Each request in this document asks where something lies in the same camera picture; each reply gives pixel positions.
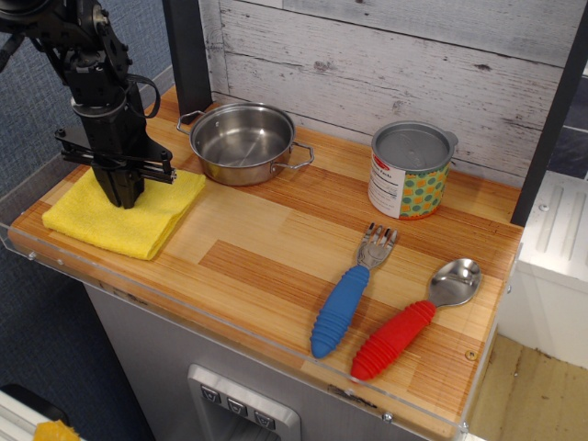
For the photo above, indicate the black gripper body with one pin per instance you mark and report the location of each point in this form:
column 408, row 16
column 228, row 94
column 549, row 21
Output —
column 113, row 138

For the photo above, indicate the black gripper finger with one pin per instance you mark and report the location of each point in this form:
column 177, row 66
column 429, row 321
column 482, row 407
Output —
column 112, row 183
column 131, row 185

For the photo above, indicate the yellow cloth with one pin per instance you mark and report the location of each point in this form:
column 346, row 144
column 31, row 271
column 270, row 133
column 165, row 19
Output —
column 85, row 214

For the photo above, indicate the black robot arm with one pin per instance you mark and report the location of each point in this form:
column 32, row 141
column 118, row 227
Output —
column 83, row 49

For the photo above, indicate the clear acrylic table guard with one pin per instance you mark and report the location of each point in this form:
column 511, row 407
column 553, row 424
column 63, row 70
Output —
column 230, row 300

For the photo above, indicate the small steel pot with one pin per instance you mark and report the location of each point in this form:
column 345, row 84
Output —
column 244, row 144

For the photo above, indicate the silver dispenser button panel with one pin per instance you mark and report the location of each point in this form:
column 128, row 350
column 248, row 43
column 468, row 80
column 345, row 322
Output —
column 239, row 406

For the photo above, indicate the yellow object at corner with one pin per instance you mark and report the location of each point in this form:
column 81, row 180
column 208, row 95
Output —
column 55, row 431

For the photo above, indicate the toy food can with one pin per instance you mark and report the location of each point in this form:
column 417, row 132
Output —
column 410, row 163

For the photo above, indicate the white cabinet at right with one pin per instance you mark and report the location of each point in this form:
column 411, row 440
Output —
column 544, row 305

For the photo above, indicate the blue handled fork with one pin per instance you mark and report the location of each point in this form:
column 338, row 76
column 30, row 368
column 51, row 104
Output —
column 336, row 314

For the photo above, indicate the red handled spoon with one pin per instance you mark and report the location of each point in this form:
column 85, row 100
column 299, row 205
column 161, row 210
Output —
column 454, row 284

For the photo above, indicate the black vertical frame post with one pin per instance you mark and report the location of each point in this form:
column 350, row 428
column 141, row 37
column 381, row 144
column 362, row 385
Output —
column 557, row 114

